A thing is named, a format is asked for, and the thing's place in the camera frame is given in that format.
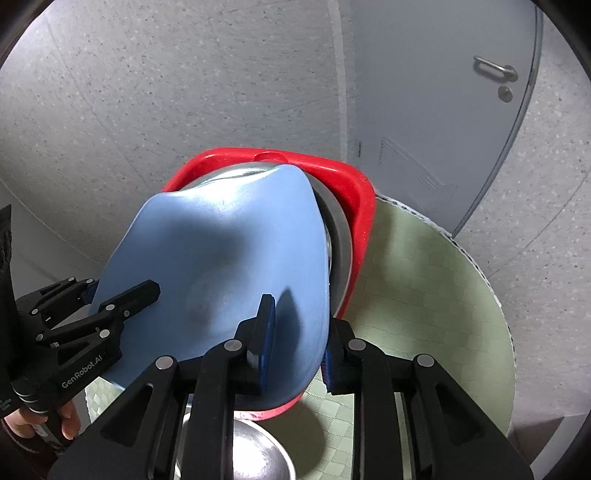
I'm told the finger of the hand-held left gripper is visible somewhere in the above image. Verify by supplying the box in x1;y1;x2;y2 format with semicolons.
36;280;161;352
16;276;99;330

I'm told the grey door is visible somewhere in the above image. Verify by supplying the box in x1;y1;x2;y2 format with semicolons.
348;0;544;237

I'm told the red plastic basin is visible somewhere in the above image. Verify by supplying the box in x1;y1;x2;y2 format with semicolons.
161;147;376;422

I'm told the blue plate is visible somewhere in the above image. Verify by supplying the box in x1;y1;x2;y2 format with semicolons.
95;165;331;409

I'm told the person's left hand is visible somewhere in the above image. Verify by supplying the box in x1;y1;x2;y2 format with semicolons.
2;401;82;441

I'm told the metal door handle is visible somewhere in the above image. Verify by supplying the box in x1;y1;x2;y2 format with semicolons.
473;56;518;83

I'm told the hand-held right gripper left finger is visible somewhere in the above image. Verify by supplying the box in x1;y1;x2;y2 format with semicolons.
47;293;278;480

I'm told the steel bowl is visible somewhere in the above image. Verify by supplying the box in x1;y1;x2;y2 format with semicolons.
184;161;357;315
178;410;296;480

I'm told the green checkered tablecloth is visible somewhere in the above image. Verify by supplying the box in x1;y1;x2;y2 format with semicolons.
84;194;517;480

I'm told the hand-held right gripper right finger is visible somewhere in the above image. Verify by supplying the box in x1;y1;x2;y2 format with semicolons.
322;318;533;480

